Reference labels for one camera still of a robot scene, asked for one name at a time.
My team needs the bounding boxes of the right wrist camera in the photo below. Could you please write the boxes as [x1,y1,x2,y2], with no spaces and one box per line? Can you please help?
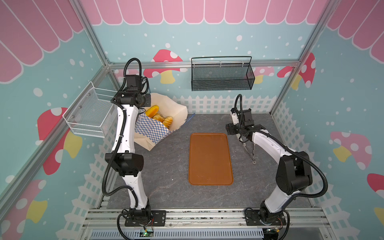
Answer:
[231,108,254,128]

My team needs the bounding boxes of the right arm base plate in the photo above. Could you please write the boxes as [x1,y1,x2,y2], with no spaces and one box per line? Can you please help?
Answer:
[244,208,287,227]

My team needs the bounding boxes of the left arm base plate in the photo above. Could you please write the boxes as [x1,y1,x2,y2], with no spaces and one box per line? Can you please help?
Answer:
[125,210,167,227]

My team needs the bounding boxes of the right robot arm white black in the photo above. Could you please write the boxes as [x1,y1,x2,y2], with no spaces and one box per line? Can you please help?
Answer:
[226,94,329,226]

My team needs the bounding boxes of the checkered paper bag blue handles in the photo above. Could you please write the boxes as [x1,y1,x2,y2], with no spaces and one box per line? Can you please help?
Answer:
[134,93,188,151]

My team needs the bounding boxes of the black mesh wall basket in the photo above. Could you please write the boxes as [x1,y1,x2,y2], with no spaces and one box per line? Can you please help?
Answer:
[191,56,256,92]

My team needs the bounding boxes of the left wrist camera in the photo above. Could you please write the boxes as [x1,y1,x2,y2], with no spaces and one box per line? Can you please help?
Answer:
[124,75,143,91]

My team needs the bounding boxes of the yellow fake croissant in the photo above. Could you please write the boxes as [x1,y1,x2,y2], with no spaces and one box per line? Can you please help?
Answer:
[163,117,173,129]

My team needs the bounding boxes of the ridged yellow fake bread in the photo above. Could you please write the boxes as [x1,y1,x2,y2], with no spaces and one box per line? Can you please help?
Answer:
[146,105,159,118]

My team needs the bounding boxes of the yellow fake bread roll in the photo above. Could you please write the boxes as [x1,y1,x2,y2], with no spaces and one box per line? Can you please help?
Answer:
[153,114,165,123]

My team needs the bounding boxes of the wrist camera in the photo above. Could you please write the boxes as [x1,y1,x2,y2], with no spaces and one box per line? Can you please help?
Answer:
[231,108,254,128]
[124,75,143,91]

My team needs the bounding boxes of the white mesh wall basket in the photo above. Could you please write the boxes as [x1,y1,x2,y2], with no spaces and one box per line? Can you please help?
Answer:
[63,82,117,138]

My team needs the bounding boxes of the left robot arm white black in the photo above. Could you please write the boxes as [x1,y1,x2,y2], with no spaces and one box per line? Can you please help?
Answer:
[102,58,153,226]

